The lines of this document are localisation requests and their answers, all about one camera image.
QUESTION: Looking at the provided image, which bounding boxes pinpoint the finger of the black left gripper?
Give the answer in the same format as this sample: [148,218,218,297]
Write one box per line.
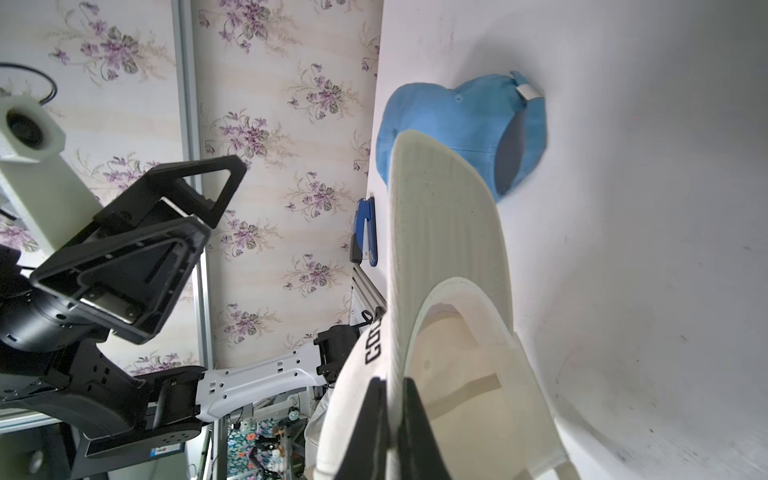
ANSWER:
[63,155,247,252]

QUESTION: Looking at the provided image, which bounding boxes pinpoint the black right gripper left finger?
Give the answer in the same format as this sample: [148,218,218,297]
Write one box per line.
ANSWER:
[334,378,389,480]

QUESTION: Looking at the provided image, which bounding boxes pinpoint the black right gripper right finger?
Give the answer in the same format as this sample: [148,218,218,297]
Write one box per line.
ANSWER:
[398,378,450,480]

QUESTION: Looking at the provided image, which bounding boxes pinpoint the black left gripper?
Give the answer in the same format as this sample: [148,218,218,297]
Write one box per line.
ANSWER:
[1,217,210,353]

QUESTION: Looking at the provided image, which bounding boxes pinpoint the beige baseball cap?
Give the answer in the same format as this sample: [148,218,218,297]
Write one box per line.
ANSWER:
[314,130,578,479]

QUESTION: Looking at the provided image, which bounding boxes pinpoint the light blue baseball cap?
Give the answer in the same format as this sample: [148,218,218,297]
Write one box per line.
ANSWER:
[375,71,547,200]

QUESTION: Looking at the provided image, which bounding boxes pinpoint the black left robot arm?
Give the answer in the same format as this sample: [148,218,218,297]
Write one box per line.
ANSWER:
[1,155,359,463]

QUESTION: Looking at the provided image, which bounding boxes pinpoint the blue stapler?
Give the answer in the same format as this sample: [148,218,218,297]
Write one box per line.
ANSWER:
[349,197,378,267]

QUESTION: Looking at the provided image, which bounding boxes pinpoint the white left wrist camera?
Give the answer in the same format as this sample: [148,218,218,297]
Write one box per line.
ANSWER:
[1,96,101,255]

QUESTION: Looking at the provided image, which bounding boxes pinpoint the aluminium mounting rail frame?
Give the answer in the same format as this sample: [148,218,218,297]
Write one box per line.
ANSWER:
[350,264,387,325]

